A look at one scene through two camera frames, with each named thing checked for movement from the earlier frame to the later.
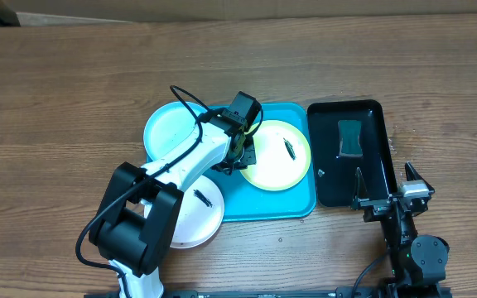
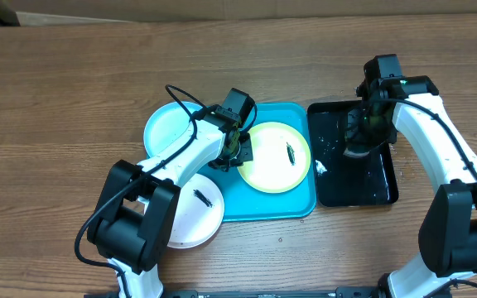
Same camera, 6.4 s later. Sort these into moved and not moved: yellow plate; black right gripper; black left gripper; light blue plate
Moved: black right gripper
Not moved: yellow plate; black left gripper; light blue plate
